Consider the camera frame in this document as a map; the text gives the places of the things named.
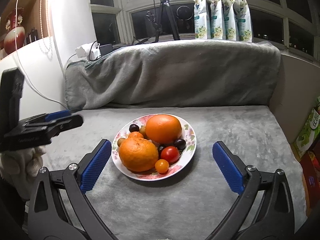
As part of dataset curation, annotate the brown longan fruit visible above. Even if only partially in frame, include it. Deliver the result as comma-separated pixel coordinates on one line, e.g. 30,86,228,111
117,138,126,147
139,126,147,139

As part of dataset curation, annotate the dark purple grape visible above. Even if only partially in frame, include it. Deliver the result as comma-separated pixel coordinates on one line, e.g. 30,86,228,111
129,124,140,133
173,138,186,151

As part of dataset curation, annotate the small mandarin orange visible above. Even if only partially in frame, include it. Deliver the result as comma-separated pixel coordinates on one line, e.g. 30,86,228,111
128,132,144,138

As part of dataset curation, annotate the rough bumpy orange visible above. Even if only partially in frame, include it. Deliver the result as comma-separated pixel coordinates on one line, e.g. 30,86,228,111
119,138,158,172

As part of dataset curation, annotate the red tomato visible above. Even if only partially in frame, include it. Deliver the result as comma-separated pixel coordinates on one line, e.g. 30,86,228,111
161,146,180,165

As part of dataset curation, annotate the large smooth orange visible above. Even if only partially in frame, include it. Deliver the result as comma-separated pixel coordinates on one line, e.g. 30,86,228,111
145,114,182,144

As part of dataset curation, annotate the small orange kumquat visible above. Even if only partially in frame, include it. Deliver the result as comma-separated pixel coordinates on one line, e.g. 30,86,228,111
155,159,170,174

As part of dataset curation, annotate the white gloved left hand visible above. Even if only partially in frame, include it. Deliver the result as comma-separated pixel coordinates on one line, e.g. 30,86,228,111
1,146,46,200

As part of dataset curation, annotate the red gift box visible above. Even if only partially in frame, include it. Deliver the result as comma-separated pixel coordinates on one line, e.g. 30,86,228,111
300,151,319,209

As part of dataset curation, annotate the grey plush seat mat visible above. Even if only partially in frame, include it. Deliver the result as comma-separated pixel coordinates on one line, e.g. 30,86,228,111
43,106,306,239

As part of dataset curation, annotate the white power strip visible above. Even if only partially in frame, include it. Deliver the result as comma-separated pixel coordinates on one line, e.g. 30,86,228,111
75,43,94,58

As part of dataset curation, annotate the white plug charger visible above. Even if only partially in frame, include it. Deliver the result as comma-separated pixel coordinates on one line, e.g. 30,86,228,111
88,41,101,61

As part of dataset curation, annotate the red white ceramic vase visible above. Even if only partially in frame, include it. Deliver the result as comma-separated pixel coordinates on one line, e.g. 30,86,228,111
4,7,25,55

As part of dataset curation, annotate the green printed carton box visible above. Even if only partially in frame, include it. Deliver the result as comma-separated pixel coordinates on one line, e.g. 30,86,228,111
293,96,319,158

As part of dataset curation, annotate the black power adapter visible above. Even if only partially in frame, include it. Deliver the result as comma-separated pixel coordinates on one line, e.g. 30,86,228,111
99,44,113,56

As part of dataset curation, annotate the floral white plate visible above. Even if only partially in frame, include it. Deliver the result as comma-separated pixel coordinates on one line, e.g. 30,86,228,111
111,114,197,181

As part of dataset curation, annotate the grey blanket backrest cushion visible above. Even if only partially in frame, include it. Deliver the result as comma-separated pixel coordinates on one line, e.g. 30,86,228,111
65,40,281,110

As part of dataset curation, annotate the black tripod stand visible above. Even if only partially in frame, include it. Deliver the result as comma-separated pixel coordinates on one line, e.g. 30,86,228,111
146,0,180,43

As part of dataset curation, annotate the floral refill pouch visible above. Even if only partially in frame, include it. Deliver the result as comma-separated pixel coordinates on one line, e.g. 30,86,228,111
207,0,226,40
222,0,239,41
234,0,253,42
193,0,211,40

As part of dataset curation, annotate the white cable on wall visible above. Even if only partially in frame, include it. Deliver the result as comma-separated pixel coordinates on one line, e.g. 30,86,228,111
14,0,70,111

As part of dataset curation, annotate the black cable on sill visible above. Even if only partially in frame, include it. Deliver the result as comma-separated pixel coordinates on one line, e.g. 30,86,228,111
111,36,156,49

